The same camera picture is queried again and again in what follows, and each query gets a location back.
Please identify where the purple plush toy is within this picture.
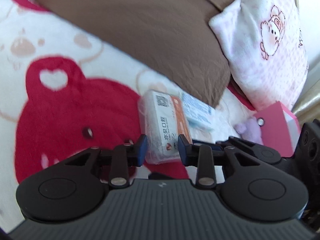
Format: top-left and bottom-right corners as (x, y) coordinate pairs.
(234, 116), (263, 145)

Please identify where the light blue small box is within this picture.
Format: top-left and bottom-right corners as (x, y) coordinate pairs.
(181, 92), (215, 131)

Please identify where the orange white floss box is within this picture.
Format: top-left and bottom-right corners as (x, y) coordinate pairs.
(138, 90), (192, 165)

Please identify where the pink cardboard box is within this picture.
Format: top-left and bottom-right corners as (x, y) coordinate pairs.
(254, 101), (301, 158)

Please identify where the gold satin curtain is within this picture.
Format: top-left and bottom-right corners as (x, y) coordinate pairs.
(292, 80), (320, 125)

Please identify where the bear print bed blanket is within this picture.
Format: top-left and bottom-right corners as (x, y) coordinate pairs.
(1, 0), (254, 232)

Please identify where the pink checked cartoon pillow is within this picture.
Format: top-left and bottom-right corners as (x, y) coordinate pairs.
(209, 0), (309, 111)

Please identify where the brown pillow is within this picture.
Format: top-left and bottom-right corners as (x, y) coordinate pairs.
(35, 0), (234, 107)

